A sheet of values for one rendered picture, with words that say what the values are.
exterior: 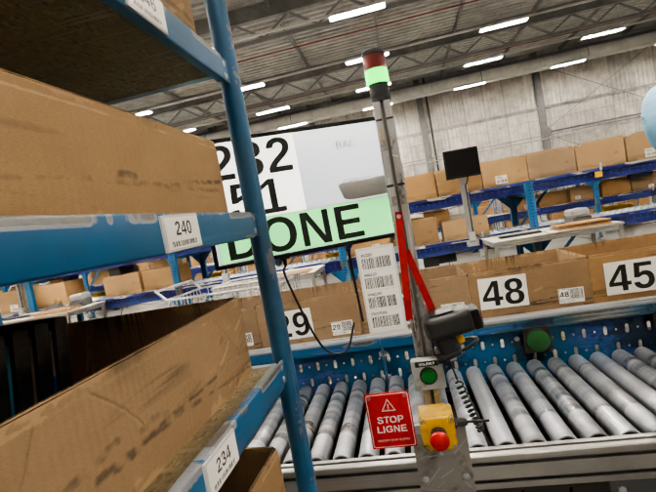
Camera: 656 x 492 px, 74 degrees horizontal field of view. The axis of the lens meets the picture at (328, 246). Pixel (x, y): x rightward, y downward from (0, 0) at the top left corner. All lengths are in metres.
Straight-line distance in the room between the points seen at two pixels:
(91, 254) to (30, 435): 0.11
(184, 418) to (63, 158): 0.24
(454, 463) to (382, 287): 0.42
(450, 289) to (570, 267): 0.40
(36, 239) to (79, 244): 0.03
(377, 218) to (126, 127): 0.76
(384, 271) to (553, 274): 0.82
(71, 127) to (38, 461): 0.22
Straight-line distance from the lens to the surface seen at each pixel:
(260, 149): 1.07
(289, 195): 1.05
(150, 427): 0.40
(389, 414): 1.06
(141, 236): 0.35
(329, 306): 1.63
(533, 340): 1.61
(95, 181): 0.38
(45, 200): 0.34
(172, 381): 0.43
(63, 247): 0.29
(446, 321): 0.94
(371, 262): 0.98
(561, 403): 1.36
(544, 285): 1.66
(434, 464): 1.12
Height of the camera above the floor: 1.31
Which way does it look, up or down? 3 degrees down
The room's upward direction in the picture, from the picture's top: 10 degrees counter-clockwise
